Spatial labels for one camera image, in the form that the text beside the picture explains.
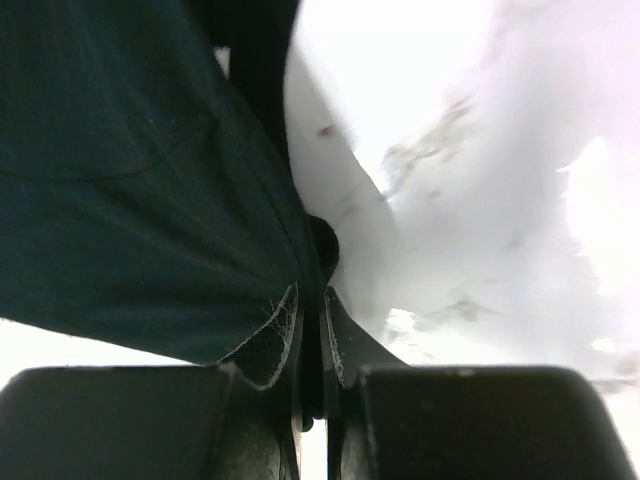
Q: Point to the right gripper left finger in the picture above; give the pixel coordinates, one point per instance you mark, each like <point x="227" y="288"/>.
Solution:
<point x="239" y="419"/>

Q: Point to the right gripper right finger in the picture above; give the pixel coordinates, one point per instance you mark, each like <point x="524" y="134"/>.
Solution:
<point x="390" y="420"/>

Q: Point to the black t shirt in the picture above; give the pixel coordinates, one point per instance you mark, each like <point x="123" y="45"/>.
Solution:
<point x="146" y="193"/>

